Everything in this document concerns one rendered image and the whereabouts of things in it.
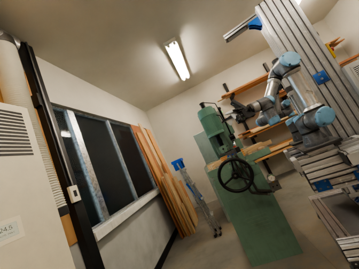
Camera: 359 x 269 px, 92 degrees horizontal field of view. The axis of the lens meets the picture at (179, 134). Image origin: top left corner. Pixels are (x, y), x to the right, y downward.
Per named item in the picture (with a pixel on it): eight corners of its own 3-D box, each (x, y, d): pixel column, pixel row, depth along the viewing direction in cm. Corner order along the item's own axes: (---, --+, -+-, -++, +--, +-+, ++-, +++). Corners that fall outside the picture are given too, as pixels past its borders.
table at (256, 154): (208, 180, 157) (205, 174, 158) (211, 174, 186) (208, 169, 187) (274, 153, 144) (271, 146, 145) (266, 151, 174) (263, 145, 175)
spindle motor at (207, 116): (208, 138, 176) (195, 111, 181) (210, 139, 193) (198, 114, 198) (224, 131, 172) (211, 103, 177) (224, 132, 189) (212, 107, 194)
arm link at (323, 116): (323, 125, 118) (283, 58, 127) (342, 119, 104) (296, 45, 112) (307, 132, 118) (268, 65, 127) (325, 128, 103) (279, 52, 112)
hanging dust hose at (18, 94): (31, 230, 107) (-20, 45, 130) (56, 219, 124) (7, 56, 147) (52, 220, 105) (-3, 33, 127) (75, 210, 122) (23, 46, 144)
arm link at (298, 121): (311, 128, 130) (301, 112, 132) (325, 125, 117) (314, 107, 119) (296, 135, 130) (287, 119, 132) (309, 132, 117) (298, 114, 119)
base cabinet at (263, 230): (251, 268, 152) (216, 191, 163) (244, 234, 208) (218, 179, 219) (304, 253, 143) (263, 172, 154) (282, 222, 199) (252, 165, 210)
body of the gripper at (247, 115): (240, 120, 109) (257, 112, 110) (233, 109, 112) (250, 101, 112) (237, 124, 117) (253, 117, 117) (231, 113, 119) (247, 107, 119)
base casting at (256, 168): (216, 190, 164) (212, 181, 165) (218, 179, 219) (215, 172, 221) (263, 172, 154) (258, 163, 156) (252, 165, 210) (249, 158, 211)
